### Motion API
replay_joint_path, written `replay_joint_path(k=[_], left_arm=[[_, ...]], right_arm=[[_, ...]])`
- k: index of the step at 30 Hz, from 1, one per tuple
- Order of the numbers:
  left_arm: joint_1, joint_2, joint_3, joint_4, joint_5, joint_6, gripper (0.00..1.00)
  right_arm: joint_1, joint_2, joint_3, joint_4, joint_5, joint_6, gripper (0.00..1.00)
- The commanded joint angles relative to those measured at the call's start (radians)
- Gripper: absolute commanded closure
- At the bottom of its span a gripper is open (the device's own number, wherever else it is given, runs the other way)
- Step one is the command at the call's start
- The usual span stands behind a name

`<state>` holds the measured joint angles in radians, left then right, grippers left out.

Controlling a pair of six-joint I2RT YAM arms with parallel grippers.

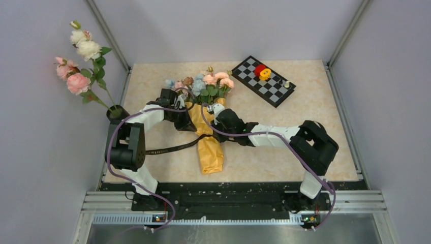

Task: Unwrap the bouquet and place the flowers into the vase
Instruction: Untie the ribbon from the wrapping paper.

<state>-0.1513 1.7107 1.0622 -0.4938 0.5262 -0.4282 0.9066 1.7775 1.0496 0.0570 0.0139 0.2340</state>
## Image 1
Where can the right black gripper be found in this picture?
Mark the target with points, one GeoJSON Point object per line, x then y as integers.
{"type": "Point", "coordinates": [220, 138]}

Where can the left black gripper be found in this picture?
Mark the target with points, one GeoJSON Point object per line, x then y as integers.
{"type": "Point", "coordinates": [186, 124]}

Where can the orange paper flower bouquet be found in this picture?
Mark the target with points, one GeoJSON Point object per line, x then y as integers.
{"type": "Point", "coordinates": [207, 87]}

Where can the black ribbon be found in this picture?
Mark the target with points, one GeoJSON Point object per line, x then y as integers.
{"type": "Point", "coordinates": [176, 148]}

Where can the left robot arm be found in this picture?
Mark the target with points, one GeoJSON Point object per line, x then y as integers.
{"type": "Point", "coordinates": [126, 150]}

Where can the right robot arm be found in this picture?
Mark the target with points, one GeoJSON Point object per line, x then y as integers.
{"type": "Point", "coordinates": [309, 142]}

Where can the black cylindrical vase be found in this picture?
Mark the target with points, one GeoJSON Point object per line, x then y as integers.
{"type": "Point", "coordinates": [116, 112]}

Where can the black white chessboard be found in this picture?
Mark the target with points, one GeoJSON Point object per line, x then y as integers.
{"type": "Point", "coordinates": [269, 90]}

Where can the red round toy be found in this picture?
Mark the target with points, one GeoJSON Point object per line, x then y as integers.
{"type": "Point", "coordinates": [258, 69]}

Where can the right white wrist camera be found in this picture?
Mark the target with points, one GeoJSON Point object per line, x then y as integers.
{"type": "Point", "coordinates": [215, 109]}

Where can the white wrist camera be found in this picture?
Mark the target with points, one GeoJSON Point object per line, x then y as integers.
{"type": "Point", "coordinates": [180, 102]}
{"type": "Point", "coordinates": [215, 109]}

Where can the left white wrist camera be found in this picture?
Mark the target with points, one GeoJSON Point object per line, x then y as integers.
{"type": "Point", "coordinates": [180, 102]}

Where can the yellow ring toy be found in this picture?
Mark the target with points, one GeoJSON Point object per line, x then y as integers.
{"type": "Point", "coordinates": [265, 74]}

